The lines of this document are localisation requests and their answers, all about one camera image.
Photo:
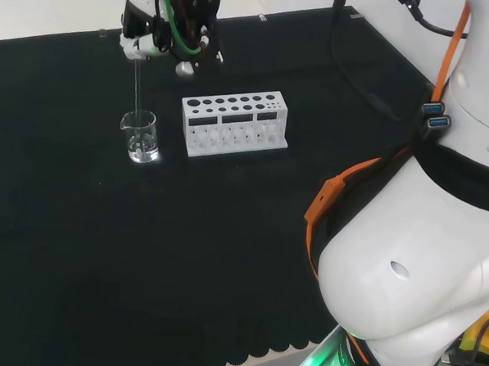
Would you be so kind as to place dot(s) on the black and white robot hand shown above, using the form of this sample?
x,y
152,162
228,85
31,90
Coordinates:
x,y
191,20

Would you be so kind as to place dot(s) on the clear glass rod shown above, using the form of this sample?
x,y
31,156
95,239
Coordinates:
x,y
137,91

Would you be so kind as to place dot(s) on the white test tube rack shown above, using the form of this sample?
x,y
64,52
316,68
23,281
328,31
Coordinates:
x,y
185,122

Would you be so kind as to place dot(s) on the small clear glass beaker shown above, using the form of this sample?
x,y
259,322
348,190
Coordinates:
x,y
145,155

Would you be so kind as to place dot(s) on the black cloth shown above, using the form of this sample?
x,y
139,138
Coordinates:
x,y
102,245

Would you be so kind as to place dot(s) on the yellow stop button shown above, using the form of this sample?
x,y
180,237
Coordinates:
x,y
472,334

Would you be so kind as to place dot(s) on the grey metal base plate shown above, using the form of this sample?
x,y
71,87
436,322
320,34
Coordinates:
x,y
313,365

